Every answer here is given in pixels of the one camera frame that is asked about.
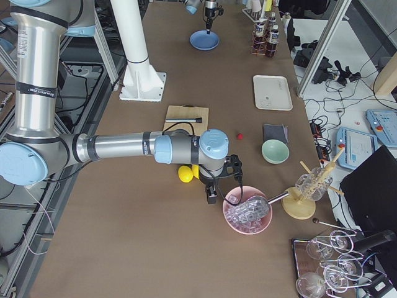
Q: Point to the metal ice scoop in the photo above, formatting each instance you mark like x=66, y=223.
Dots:
x=255, y=208

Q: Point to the pink bowl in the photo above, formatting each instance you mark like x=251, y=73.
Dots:
x=239, y=195

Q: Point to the yellow lemon far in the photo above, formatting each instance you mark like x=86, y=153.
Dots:
x=195, y=171

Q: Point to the dark drink bottle upper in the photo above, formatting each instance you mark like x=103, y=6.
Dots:
x=271, y=21

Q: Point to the copper wire bottle rack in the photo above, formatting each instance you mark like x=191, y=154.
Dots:
x=265, y=38

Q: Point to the cream rabbit tray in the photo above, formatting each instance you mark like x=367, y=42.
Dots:
x=272, y=93

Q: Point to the blue teach pendant far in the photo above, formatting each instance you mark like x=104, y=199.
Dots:
x=383, y=124

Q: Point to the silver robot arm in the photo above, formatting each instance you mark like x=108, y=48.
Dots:
x=193, y=5
x=34, y=149

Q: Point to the yellow lemon near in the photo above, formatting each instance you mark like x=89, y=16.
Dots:
x=185, y=174

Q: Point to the dark drink bottle lower right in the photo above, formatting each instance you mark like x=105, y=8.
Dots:
x=272, y=42

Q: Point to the blue round plate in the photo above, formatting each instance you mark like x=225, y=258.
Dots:
x=204, y=41

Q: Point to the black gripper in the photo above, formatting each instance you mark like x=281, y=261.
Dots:
x=209, y=11
x=207, y=181

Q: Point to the wooden cutting board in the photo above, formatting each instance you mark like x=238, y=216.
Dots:
x=187, y=112

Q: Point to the blue teach pendant near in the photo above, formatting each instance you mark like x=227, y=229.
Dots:
x=357, y=146

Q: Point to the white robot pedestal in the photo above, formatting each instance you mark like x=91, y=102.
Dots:
x=141, y=82

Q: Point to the green bowl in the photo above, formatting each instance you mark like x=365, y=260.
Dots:
x=275, y=151

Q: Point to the yellow lemon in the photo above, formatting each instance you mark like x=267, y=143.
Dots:
x=185, y=174
x=195, y=171

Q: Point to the dark drink bottle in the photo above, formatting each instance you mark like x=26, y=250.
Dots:
x=258, y=38
x=271, y=21
x=272, y=42

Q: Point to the dark drink bottle lower left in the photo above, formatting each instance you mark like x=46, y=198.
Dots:
x=258, y=38

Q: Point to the grey folded cloth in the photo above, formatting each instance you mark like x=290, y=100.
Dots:
x=275, y=132

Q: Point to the steel muddler black tip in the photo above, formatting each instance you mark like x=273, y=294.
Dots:
x=188, y=120

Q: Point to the clear glass mug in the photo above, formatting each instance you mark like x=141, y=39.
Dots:
x=311, y=187

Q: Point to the blue teach pendant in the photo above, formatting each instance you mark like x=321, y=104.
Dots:
x=357, y=146
x=383, y=124

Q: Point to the wine glass rack tray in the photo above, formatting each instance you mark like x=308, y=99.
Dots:
x=328, y=265

